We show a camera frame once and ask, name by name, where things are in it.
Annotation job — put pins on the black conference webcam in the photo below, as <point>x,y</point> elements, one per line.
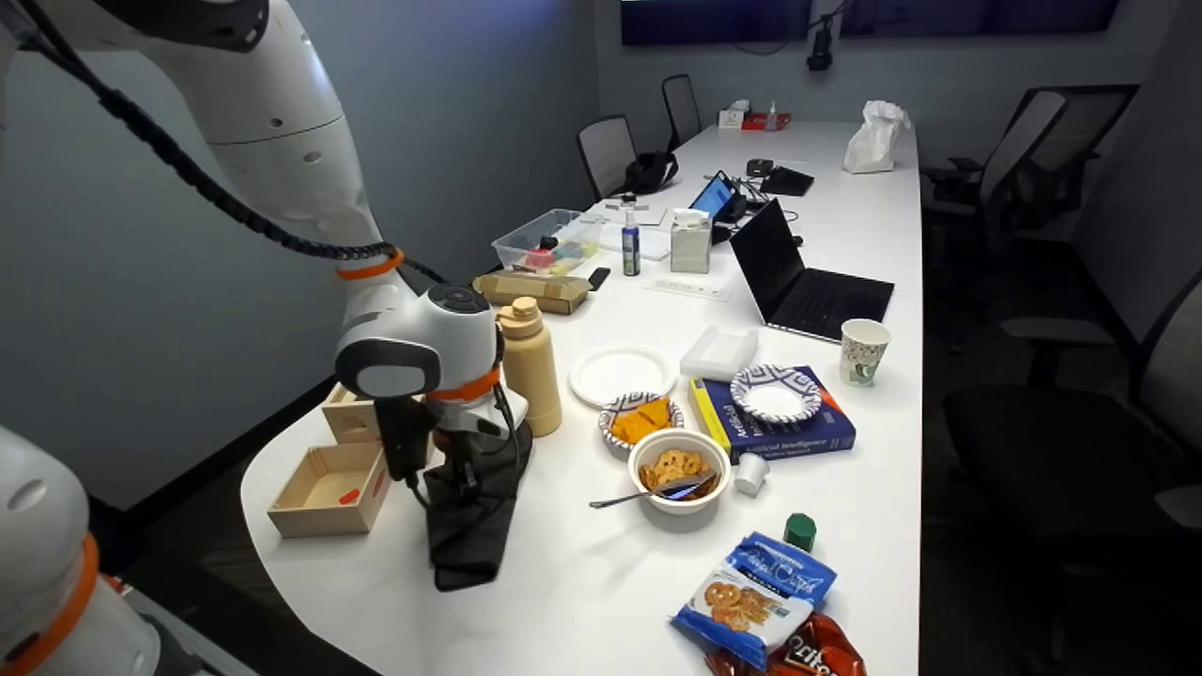
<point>821,44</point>

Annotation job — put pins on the metal spoon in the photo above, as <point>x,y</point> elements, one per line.
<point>612,501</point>

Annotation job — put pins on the wooden shape sorter box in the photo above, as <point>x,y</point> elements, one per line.
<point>350,420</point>

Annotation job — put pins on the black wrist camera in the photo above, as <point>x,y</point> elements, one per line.
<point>404,437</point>

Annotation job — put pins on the white paper cup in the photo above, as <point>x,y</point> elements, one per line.
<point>866,349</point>

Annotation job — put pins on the flat red box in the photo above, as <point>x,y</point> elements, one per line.
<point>768,120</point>

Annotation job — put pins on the office chair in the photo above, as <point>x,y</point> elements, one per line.
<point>1064,453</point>
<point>607,150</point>
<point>1026,137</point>
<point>682,105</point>

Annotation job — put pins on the small white box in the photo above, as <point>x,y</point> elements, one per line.
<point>730,117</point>

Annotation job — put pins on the black open laptop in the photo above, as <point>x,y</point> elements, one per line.
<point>811,302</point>

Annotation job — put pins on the white plastic bag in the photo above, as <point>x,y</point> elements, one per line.
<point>875,137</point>

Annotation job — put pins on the small black device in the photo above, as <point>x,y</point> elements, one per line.
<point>599,278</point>

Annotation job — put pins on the open wooden tray box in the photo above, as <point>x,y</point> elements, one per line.
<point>295,512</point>

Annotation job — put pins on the wall-mounted monitor screen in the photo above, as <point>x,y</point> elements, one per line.
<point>715,20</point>
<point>979,15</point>

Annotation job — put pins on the patterned plate with orange chips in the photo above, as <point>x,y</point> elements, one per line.
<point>638,422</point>

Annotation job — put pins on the black bag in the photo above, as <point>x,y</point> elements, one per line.
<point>653,172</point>

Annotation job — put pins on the blue cookie bag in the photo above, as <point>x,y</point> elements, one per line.
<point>752,604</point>

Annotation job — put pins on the small red wooden block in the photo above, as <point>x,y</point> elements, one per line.
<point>350,498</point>

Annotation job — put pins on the beige water bottle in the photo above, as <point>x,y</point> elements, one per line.
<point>533,378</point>

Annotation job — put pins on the white paper plate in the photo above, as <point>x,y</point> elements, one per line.
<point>621,378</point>

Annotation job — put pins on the white bowl with cookies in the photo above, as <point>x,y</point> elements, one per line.
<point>676,503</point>

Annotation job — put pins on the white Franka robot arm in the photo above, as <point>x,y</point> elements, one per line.
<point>276,113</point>

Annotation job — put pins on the red snack bag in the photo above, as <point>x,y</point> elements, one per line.
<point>821,652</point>

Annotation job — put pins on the white carton box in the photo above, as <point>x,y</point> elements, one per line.
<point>688,241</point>

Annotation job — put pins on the long tan wooden block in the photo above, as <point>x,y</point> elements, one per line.
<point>538,289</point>

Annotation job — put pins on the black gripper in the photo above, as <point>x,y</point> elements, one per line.
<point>462,447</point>

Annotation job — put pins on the tablet with blue screen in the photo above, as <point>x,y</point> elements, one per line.
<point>715,197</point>

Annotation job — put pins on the black pouch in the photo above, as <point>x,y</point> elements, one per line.
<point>788,182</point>

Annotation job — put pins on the white foam container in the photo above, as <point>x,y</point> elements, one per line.
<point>717,356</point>

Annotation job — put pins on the black cloth towel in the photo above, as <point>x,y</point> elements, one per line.
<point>473,537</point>

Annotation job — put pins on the small white cube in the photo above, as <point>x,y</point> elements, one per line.
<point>752,476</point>

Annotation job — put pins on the dark blue book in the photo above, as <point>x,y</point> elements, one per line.
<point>800,437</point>

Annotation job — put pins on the green bottle cap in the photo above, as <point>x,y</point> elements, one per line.
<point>800,530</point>

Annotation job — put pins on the slim drink can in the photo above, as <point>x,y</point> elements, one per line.
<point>631,251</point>

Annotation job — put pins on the clear plastic container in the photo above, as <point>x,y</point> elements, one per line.
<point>546,237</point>

